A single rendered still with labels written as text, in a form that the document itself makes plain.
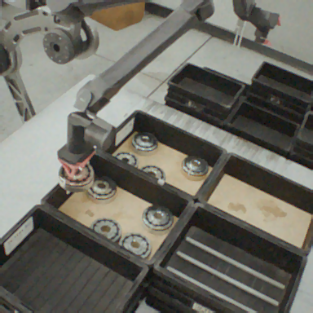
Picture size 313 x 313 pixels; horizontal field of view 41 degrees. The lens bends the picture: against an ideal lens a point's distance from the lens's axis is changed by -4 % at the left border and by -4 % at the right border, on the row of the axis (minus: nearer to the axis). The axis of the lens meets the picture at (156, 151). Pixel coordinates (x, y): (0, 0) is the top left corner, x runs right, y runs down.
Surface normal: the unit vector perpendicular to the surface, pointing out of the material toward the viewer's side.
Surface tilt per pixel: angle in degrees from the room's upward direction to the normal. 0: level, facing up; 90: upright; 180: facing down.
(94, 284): 0
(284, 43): 90
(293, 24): 90
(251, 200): 0
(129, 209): 0
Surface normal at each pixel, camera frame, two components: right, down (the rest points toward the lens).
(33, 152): 0.14, -0.73
